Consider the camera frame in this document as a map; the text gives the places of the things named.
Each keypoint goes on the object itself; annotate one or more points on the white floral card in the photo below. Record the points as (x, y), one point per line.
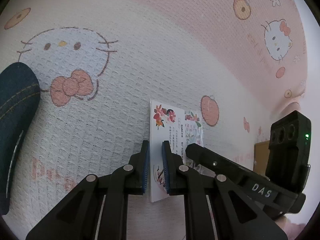
(166, 123)

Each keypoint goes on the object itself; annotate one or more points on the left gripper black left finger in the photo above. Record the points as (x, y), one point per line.
(97, 207)

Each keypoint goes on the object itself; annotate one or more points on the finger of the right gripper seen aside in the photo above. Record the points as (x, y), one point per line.
(238, 174)

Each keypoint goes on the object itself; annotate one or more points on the brown cardboard box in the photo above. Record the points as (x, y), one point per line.
(261, 155)

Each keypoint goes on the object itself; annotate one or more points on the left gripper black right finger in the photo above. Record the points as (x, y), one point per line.
(214, 207)

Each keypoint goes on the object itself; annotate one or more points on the dark denim jeans leg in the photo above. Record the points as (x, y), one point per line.
(20, 97)

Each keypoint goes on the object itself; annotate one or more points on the colourful sticker packet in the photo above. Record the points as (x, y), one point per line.
(194, 134)

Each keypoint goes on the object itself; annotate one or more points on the pink Hello Kitty blanket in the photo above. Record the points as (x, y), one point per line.
(237, 63)

